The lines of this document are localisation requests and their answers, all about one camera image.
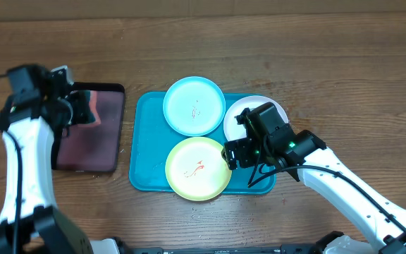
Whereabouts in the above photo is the light blue plate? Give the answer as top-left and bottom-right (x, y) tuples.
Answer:
(163, 76), (226, 137)

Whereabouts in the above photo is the green scrub sponge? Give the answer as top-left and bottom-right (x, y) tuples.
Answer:
(80, 90), (101, 126)

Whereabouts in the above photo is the black water tray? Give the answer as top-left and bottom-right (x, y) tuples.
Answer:
(51, 82), (125, 173)

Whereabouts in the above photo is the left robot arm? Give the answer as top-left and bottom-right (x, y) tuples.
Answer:
(0, 64), (93, 253)

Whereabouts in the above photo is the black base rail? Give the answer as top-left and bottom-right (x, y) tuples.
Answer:
(90, 238), (331, 254)

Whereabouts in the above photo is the yellow-green plate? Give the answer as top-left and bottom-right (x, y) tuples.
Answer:
(165, 137), (232, 202)

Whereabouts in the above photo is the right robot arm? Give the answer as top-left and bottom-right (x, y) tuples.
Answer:
(221, 102), (406, 253)

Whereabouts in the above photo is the white plate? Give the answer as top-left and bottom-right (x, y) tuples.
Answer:
(223, 95), (289, 141)

